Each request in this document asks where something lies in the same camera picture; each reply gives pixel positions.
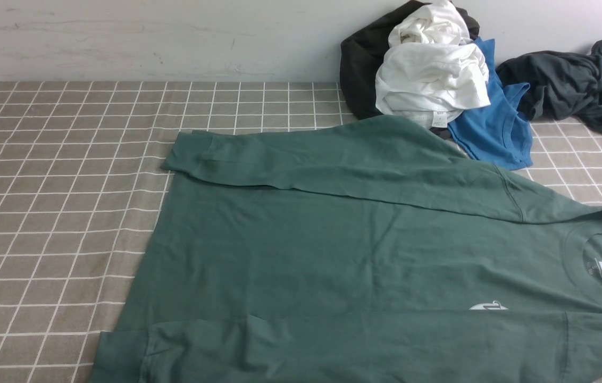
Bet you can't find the dark grey crumpled garment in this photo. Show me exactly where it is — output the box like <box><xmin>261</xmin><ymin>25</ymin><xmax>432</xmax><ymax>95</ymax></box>
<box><xmin>496</xmin><ymin>40</ymin><xmax>602</xmax><ymax>134</ymax></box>

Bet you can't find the green long-sleeved shirt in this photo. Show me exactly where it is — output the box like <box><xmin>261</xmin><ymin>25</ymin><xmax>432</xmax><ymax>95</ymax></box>
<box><xmin>90</xmin><ymin>116</ymin><xmax>602</xmax><ymax>382</ymax></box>

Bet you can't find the black garment under pile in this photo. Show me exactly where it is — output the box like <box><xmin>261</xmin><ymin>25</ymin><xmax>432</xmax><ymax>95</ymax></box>
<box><xmin>339</xmin><ymin>1</ymin><xmax>480</xmax><ymax>135</ymax></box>

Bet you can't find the white crumpled shirt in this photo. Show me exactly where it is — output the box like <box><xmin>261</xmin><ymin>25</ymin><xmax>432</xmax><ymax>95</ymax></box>
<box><xmin>375</xmin><ymin>1</ymin><xmax>490</xmax><ymax>128</ymax></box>

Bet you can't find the blue shirt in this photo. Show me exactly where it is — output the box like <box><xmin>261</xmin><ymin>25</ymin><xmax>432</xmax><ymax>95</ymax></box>
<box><xmin>448</xmin><ymin>37</ymin><xmax>533</xmax><ymax>170</ymax></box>

